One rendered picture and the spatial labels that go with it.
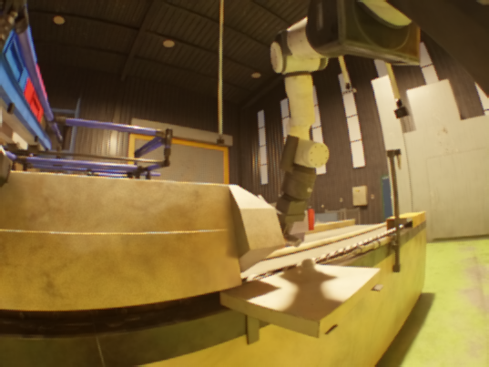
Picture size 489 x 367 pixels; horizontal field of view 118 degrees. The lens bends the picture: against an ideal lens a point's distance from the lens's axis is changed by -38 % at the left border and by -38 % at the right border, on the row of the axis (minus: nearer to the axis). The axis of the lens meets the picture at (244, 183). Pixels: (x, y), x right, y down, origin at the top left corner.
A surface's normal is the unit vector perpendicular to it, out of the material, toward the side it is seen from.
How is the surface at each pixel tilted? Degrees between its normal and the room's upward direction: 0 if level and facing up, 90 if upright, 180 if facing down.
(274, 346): 90
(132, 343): 90
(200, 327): 90
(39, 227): 80
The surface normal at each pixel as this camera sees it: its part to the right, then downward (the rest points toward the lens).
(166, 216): 0.61, -0.29
